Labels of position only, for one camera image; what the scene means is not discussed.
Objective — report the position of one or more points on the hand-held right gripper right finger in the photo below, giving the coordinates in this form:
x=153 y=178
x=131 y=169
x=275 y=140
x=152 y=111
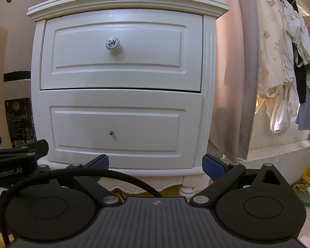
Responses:
x=215 y=169

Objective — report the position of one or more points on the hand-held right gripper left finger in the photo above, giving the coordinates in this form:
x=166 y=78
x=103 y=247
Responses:
x=100 y=164

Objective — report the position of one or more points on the white drawer with metal stub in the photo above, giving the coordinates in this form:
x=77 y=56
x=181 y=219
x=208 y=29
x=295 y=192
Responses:
x=80 y=100

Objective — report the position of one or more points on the floral ceramic drawer knob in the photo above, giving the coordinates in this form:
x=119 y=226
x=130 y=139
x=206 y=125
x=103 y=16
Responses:
x=112 y=44

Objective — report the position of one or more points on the cardboard box with black label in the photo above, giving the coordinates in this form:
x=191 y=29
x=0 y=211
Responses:
x=18 y=108

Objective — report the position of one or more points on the white wooden nightstand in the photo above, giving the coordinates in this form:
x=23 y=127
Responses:
x=209 y=82

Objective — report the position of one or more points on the grey curtain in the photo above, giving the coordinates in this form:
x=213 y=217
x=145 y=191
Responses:
x=250 y=82

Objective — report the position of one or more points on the blue-grey hanging garment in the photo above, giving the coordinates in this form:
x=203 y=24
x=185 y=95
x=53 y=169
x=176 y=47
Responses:
x=306 y=116

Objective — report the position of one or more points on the black hanging garment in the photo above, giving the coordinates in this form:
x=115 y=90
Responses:
x=301 y=82

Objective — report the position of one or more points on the cream bear print cloth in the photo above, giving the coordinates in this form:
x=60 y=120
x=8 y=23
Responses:
x=271 y=44

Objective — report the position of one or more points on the white hanging garment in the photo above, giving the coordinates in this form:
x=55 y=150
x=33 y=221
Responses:
x=297 y=33

